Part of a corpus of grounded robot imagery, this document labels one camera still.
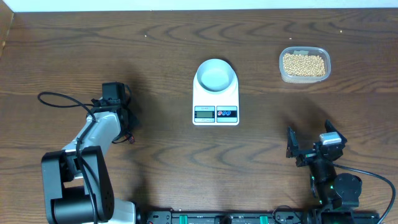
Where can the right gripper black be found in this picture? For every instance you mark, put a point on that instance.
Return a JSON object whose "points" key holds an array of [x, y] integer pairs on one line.
{"points": [[306, 156]]}

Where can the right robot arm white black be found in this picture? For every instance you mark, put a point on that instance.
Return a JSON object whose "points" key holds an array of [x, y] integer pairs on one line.
{"points": [[338, 193]]}

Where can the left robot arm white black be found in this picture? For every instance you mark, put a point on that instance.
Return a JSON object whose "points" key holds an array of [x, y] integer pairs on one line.
{"points": [[77, 186]]}

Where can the white digital kitchen scale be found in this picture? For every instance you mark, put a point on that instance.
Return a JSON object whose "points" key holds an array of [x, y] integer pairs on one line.
{"points": [[215, 108]]}

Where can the grey round bowl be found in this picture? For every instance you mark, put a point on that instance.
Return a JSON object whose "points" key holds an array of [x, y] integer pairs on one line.
{"points": [[215, 75]]}

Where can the clear plastic soybean container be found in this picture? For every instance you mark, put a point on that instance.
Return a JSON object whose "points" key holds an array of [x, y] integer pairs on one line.
{"points": [[304, 65]]}

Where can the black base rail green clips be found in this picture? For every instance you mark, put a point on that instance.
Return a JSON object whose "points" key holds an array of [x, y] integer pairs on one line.
{"points": [[281, 215]]}

